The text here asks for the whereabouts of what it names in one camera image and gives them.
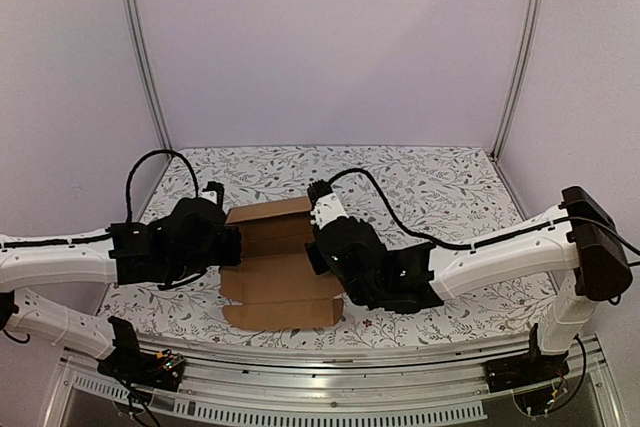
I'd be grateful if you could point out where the brown cardboard box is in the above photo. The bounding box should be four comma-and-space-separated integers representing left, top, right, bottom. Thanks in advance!
219, 197, 344, 332

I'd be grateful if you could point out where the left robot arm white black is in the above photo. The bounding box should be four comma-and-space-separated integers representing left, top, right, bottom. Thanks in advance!
1, 198, 241, 381

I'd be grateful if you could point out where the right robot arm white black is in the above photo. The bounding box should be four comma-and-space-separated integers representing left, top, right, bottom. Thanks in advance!
306, 181, 633, 383

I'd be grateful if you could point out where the floral patterned table mat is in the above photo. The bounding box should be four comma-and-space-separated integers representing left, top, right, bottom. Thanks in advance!
98, 146, 554, 351

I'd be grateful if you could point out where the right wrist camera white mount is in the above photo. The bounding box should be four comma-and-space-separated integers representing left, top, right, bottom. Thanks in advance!
307, 180, 347, 230

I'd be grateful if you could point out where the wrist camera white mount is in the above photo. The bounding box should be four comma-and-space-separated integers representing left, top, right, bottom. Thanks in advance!
307, 180, 347, 230
200, 180, 225, 207

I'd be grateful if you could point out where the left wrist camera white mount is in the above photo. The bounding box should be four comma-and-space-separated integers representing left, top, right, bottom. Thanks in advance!
200, 180, 225, 207

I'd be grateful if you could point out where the black right camera cable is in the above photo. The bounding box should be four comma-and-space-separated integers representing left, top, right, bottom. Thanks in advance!
329, 168, 571, 251

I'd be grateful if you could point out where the black camera cable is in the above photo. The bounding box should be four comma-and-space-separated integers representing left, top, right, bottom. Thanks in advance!
123, 149, 204, 223
329, 168, 571, 251

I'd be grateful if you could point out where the black left camera cable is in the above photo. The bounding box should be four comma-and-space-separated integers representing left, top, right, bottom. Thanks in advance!
123, 149, 204, 223

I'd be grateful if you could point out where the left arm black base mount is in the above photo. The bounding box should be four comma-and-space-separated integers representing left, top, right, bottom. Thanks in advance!
97, 316, 186, 392

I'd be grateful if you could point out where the curved aluminium rail base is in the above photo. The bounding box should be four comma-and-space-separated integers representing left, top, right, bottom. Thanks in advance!
42, 331, 624, 427

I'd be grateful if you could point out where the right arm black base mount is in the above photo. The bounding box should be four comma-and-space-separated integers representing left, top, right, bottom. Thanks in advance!
483, 324, 569, 417

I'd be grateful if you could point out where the left aluminium corner post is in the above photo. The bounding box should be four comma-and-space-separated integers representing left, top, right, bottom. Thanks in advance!
122, 0, 173, 149

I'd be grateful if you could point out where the aluminium corner post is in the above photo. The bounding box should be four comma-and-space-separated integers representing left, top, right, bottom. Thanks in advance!
490, 0, 543, 163
122, 0, 173, 149

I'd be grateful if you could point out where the right aluminium corner post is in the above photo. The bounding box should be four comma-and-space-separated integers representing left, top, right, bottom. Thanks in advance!
490, 0, 543, 163

